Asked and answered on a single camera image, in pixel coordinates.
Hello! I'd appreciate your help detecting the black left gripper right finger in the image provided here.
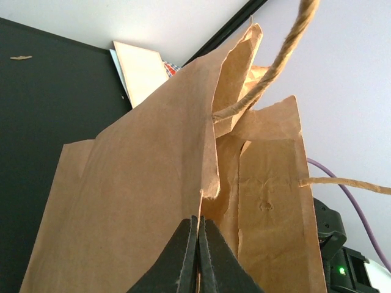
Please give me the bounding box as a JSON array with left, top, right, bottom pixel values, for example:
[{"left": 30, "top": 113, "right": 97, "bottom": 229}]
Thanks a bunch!
[{"left": 198, "top": 217, "right": 263, "bottom": 293}]

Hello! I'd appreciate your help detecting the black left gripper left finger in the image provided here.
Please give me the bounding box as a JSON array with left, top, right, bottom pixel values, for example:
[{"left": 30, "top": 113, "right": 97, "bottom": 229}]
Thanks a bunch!
[{"left": 128, "top": 215, "right": 198, "bottom": 293}]

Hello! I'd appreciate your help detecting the brown kraft paper bag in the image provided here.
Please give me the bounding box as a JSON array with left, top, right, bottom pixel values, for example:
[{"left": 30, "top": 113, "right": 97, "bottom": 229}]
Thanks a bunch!
[{"left": 20, "top": 1, "right": 390, "bottom": 292}]

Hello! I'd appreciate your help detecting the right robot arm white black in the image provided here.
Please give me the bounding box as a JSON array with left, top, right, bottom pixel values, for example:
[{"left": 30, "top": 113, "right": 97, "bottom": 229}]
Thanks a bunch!
[{"left": 313, "top": 198, "right": 390, "bottom": 292}]

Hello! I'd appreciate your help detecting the blue checkered paper bag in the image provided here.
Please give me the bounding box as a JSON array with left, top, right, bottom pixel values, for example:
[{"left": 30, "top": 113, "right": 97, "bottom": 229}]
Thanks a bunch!
[{"left": 163, "top": 60, "right": 181, "bottom": 78}]

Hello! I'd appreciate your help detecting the white paper bag brown trim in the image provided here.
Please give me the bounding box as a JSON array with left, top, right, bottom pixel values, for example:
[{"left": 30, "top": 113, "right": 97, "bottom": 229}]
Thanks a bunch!
[{"left": 114, "top": 41, "right": 169, "bottom": 108}]

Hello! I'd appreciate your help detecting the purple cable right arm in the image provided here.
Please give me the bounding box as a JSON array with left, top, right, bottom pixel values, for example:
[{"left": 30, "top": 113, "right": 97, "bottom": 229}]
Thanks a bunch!
[{"left": 307, "top": 157, "right": 391, "bottom": 272}]

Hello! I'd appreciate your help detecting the black frame post right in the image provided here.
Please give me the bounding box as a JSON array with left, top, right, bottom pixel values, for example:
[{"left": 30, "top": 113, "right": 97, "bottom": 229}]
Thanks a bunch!
[{"left": 183, "top": 0, "right": 268, "bottom": 66}]

